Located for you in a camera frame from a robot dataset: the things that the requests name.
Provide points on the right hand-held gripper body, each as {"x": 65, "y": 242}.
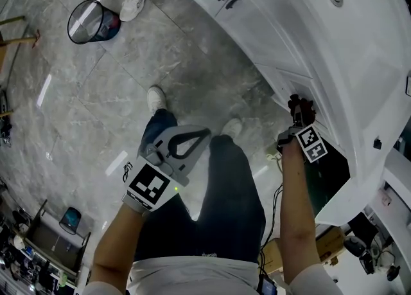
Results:
{"x": 311, "y": 142}

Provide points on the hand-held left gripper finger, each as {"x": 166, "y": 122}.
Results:
{"x": 163, "y": 137}
{"x": 196, "y": 158}

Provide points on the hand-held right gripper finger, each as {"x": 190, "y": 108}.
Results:
{"x": 298, "y": 115}

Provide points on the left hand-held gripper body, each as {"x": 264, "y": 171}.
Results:
{"x": 147, "y": 187}

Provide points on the brown cloth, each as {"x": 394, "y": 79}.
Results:
{"x": 309, "y": 113}

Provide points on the white drawer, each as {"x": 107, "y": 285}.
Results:
{"x": 321, "y": 107}

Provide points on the person's right forearm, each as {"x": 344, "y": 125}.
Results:
{"x": 298, "y": 216}

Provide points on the person's left forearm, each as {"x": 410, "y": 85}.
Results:
{"x": 112, "y": 248}

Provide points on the person's left white shoe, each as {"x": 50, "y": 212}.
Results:
{"x": 156, "y": 97}

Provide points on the person's white shoe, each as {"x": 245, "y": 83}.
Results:
{"x": 232, "y": 126}
{"x": 156, "y": 97}

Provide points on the white power strip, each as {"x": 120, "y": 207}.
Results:
{"x": 273, "y": 157}

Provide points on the person's right white shoe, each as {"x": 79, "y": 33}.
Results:
{"x": 232, "y": 126}

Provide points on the person's dark trousers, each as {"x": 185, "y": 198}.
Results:
{"x": 224, "y": 207}

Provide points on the small dark square item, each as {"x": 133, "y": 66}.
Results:
{"x": 377, "y": 144}

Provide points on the white vanity cabinet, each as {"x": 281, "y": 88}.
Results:
{"x": 337, "y": 46}

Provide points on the person's white shirt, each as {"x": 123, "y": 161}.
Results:
{"x": 199, "y": 277}

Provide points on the brown cardboard box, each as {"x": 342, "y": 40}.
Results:
{"x": 330, "y": 245}

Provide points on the black soap holder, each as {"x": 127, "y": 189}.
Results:
{"x": 408, "y": 86}

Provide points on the cluttered equipment rack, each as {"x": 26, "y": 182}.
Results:
{"x": 38, "y": 255}

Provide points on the black mesh waste bin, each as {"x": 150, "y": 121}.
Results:
{"x": 90, "y": 23}

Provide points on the round wooden table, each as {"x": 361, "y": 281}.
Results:
{"x": 13, "y": 41}

